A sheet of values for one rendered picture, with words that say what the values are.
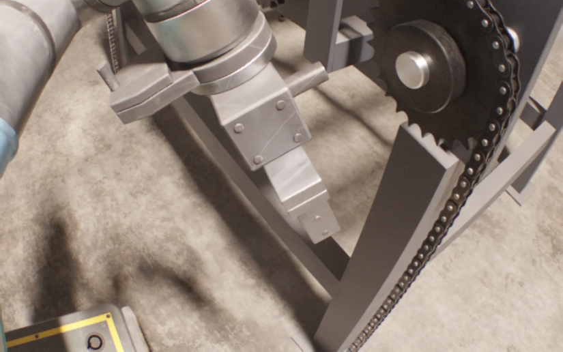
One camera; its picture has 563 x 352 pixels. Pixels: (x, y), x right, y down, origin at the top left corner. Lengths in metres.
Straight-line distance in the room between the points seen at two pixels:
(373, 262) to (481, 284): 0.73
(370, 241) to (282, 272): 0.59
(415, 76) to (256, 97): 0.14
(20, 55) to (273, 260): 1.06
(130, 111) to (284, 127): 0.11
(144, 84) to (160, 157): 1.15
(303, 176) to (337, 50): 0.20
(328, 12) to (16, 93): 0.32
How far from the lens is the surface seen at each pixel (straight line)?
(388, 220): 0.59
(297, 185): 0.30
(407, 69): 0.37
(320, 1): 0.45
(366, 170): 1.45
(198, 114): 1.07
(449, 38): 0.37
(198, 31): 0.28
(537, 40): 0.39
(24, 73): 0.23
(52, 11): 0.27
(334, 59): 0.47
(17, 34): 0.24
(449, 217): 0.46
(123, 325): 0.81
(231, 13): 0.28
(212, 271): 1.20
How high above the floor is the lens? 1.06
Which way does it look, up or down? 48 degrees down
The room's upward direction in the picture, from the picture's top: 7 degrees clockwise
